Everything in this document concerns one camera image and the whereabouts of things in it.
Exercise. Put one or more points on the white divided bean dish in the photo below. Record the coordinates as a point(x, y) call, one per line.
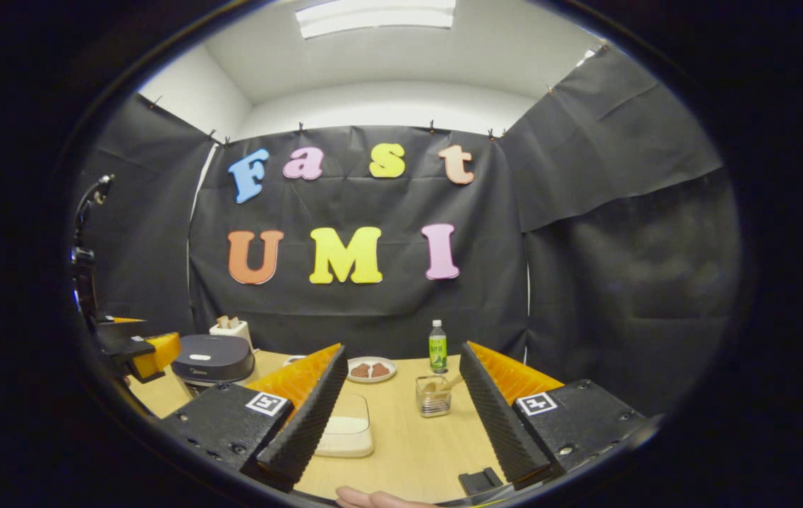
point(294, 360)

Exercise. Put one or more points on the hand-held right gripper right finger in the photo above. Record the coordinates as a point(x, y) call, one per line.
point(497, 416)

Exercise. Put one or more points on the dark grey rice cooker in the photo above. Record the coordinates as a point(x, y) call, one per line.
point(211, 356)

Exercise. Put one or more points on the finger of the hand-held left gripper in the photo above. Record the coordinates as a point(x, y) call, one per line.
point(116, 323)
point(154, 356)

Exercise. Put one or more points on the wooden spoon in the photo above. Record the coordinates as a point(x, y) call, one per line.
point(452, 383)

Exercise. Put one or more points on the green tea bottle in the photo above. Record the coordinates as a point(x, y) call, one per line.
point(438, 349)

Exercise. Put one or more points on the white toaster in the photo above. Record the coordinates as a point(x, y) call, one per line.
point(236, 335)

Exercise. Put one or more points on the brown meat piece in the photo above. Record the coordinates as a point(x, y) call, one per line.
point(380, 370)
point(360, 370)

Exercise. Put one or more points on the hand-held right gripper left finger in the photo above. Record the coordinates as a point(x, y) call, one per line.
point(310, 423)

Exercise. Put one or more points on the black backdrop cloth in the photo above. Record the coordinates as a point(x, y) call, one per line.
point(585, 247)

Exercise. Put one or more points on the white round plate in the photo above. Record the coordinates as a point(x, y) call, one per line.
point(371, 380)

